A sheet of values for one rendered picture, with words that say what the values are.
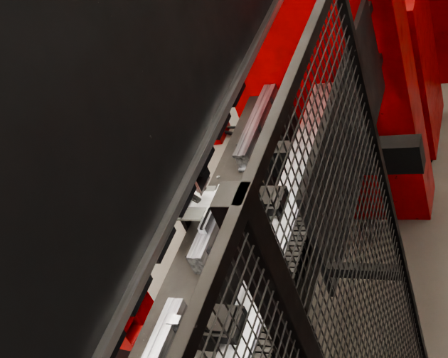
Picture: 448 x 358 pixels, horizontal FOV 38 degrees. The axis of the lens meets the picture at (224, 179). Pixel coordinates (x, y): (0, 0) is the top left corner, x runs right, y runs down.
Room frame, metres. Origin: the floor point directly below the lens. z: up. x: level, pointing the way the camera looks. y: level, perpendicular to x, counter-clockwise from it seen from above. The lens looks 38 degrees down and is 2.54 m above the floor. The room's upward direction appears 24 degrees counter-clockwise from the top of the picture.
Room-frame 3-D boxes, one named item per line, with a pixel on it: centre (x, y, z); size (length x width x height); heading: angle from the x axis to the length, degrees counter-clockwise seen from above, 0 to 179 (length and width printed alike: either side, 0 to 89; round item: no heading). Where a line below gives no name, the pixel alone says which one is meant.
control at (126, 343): (1.78, 0.57, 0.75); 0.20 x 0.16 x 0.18; 142
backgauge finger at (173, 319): (1.35, 0.24, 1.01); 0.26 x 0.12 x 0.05; 56
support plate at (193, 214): (1.97, 0.20, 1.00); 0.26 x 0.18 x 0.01; 56
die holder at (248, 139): (2.34, -0.23, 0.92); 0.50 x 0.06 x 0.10; 146
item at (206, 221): (1.85, 0.09, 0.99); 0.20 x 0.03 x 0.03; 146
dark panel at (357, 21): (1.79, -0.48, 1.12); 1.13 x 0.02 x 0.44; 146
